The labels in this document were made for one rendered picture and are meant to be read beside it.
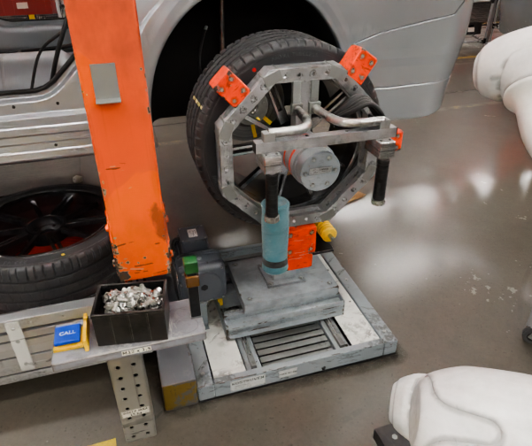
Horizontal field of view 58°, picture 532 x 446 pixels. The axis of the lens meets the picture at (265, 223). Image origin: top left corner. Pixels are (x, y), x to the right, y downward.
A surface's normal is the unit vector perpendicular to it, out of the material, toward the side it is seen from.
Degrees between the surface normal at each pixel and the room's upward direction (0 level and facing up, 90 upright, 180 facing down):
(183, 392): 90
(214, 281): 90
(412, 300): 0
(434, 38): 90
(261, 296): 0
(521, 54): 55
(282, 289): 0
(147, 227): 90
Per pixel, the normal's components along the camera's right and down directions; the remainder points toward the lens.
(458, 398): -0.42, -0.70
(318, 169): 0.29, 0.49
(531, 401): -0.10, -0.80
